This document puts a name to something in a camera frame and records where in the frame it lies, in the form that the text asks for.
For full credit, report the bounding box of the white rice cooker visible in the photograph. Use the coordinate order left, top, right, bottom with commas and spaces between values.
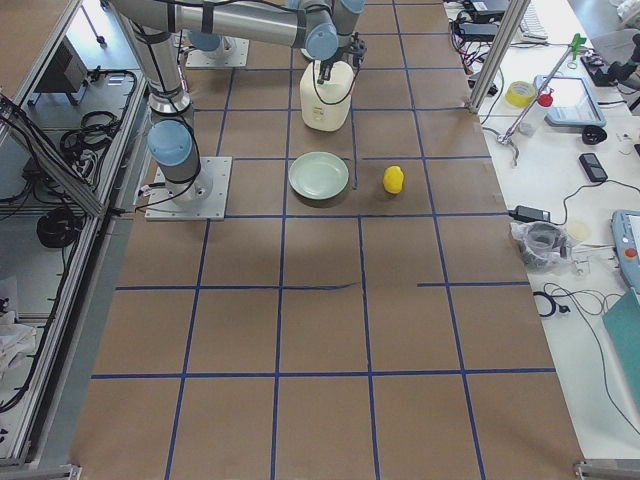
299, 61, 354, 132

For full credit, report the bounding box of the black power adapter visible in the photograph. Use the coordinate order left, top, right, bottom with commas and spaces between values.
508, 205, 551, 223

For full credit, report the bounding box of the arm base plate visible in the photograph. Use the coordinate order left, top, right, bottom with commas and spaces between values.
144, 156, 232, 221
186, 32, 249, 69

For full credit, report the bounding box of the aluminium frame post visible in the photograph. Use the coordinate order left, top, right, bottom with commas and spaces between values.
467, 0, 530, 113

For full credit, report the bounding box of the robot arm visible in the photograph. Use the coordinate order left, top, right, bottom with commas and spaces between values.
185, 1, 365, 84
110, 1, 337, 198

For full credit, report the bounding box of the green plate near arm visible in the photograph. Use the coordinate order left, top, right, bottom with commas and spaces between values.
288, 151, 349, 200

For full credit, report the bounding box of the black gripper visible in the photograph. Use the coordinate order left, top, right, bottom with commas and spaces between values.
317, 32, 367, 83

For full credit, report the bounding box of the yellow tape roll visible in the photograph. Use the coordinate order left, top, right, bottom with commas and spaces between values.
505, 81, 538, 108

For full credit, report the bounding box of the yellow toy potato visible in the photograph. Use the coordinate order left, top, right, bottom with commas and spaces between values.
382, 165, 405, 195

